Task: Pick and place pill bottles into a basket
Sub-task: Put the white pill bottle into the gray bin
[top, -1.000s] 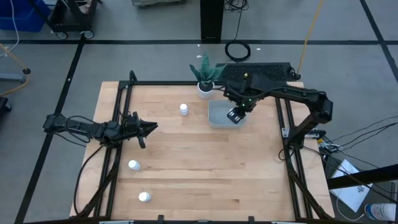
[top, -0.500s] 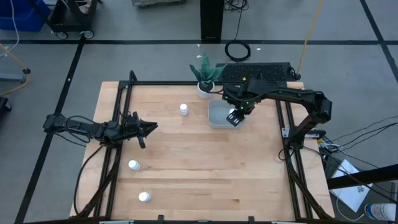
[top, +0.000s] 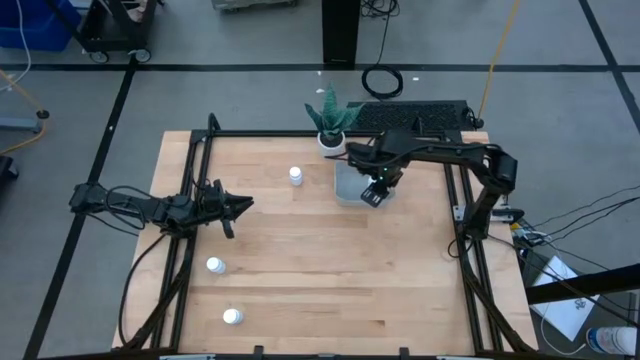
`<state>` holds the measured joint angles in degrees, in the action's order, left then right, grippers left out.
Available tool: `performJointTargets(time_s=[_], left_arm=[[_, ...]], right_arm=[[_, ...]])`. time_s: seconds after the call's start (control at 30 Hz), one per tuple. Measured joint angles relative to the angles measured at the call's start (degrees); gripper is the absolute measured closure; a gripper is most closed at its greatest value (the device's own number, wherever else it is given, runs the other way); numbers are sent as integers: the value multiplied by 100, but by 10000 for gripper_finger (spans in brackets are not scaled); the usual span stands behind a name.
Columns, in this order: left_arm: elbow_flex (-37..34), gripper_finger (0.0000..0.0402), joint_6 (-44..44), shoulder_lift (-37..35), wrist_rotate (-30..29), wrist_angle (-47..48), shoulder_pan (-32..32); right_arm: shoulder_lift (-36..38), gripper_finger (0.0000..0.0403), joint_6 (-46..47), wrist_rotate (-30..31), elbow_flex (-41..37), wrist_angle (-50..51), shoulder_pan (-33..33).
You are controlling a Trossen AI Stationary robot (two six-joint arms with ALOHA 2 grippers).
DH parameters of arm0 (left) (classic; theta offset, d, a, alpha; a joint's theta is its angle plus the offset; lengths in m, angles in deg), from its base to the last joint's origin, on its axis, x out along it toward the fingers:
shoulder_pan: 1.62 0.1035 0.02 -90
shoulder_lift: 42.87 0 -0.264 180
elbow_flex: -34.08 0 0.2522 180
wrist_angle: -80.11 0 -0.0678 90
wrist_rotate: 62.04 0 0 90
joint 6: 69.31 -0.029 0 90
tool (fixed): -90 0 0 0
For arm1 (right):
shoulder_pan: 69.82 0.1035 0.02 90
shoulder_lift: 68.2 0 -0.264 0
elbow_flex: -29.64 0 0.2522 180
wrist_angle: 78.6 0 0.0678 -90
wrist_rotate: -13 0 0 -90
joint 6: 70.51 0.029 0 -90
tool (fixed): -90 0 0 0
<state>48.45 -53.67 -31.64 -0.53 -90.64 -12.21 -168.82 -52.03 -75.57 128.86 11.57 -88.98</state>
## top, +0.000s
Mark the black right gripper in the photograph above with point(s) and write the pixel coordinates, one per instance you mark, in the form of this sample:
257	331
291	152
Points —
385	155

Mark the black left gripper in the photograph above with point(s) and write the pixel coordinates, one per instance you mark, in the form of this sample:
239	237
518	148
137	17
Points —
212	210

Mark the white pill bottle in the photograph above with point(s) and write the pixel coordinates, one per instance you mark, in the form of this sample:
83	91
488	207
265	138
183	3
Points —
232	316
215	265
295	176

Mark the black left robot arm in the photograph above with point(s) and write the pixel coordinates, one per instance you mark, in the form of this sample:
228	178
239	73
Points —
150	207

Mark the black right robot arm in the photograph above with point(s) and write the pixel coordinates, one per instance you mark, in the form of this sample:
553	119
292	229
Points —
450	150

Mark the white plant pot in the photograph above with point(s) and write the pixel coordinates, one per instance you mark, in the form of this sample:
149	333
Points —
331	149

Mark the black keyboard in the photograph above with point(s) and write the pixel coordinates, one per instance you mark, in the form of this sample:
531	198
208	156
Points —
410	116

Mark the grey metal mounting plate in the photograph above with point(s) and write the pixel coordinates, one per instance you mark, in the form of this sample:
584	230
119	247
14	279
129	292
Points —
460	212

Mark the green artificial plant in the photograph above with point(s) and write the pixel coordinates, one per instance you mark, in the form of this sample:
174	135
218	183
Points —
331	115

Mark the black upright column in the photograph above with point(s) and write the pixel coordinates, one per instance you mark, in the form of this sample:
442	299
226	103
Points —
340	30

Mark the grey equipment base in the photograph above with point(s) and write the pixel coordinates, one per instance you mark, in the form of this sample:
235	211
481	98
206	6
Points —
255	4

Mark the black wheeled cart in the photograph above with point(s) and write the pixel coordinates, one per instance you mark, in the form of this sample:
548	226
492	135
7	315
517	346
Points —
115	30

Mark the white flat board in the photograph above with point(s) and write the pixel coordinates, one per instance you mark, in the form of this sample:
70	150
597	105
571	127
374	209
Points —
565	310

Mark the black slanted beam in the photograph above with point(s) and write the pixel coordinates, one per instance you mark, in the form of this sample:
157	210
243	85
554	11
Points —
585	285

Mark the grey flat floor base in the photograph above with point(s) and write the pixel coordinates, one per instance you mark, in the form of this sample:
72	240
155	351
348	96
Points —
20	125

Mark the black equipment foot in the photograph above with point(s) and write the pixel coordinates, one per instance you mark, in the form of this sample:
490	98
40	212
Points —
7	167

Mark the blue plastic bin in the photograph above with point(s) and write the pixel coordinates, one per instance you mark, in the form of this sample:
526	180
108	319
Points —
35	22

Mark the white container with blue cap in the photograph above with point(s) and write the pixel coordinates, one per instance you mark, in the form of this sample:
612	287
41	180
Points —
612	340

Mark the black aluminium table frame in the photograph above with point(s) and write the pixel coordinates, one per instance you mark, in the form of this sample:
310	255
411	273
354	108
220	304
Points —
280	134

